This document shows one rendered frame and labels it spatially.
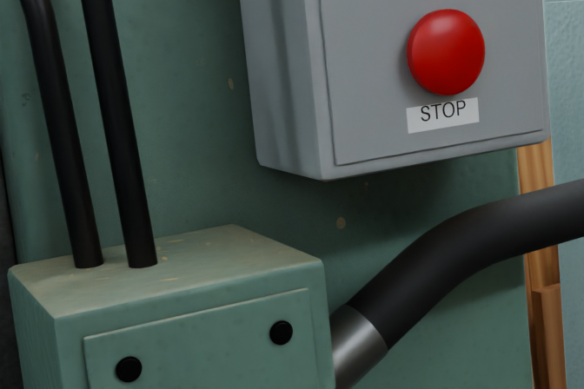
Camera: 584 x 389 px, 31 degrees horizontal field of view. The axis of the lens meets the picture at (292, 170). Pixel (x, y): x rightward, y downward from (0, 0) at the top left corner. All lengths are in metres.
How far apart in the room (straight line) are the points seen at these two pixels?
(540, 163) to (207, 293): 1.94
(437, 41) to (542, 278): 1.92
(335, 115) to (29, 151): 0.11
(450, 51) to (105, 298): 0.14
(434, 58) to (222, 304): 0.11
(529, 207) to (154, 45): 0.16
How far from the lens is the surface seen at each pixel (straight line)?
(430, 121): 0.38
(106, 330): 0.32
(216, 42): 0.41
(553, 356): 2.14
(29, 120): 0.39
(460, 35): 0.37
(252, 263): 0.35
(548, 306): 2.11
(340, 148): 0.36
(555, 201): 0.44
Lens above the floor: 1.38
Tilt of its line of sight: 9 degrees down
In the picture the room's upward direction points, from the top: 6 degrees counter-clockwise
